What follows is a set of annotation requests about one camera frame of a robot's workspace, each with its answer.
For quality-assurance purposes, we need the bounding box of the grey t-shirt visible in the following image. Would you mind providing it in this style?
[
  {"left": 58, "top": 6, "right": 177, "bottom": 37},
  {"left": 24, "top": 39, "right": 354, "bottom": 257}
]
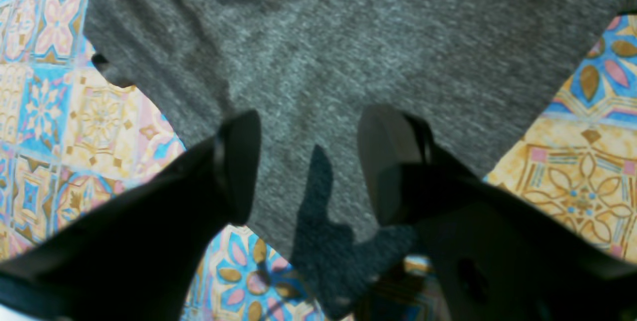
[{"left": 84, "top": 0, "right": 635, "bottom": 319}]

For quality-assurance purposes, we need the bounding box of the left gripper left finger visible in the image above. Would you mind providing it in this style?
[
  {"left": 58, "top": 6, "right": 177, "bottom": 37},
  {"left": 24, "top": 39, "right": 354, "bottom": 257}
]
[{"left": 1, "top": 110, "right": 261, "bottom": 321}]

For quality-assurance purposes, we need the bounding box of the patterned tablecloth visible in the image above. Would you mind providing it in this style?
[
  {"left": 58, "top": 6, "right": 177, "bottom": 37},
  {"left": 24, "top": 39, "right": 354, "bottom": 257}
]
[{"left": 1, "top": 0, "right": 636, "bottom": 321}]

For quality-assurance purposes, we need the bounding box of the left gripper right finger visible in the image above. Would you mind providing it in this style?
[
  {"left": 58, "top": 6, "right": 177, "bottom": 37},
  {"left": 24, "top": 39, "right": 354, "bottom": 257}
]
[{"left": 357, "top": 104, "right": 636, "bottom": 321}]

